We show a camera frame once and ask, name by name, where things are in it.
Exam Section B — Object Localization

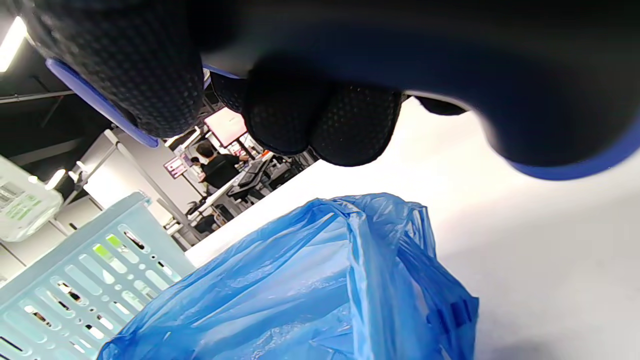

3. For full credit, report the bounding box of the black barcode scanner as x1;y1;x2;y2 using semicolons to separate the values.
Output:
45;0;640;182

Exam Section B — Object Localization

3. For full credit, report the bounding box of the person's right hand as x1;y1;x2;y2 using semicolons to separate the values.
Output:
15;0;471;168

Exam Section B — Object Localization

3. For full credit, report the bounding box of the light blue plastic basket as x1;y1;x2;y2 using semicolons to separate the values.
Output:
0;192;197;360

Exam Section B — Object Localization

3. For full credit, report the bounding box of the white coconut water bottle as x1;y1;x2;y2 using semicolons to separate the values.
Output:
0;155;65;243

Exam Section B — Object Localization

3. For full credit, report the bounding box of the pink lit monitor screen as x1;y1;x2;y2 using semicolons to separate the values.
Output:
204;106;248;148

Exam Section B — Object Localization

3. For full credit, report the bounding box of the white cabinet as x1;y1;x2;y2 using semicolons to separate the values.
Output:
80;129;201;236

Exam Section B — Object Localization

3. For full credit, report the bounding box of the ceiling light strip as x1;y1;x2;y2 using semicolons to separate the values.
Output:
0;15;28;73

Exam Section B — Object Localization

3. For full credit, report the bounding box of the blue plastic bag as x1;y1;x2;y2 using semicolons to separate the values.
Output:
97;192;480;360

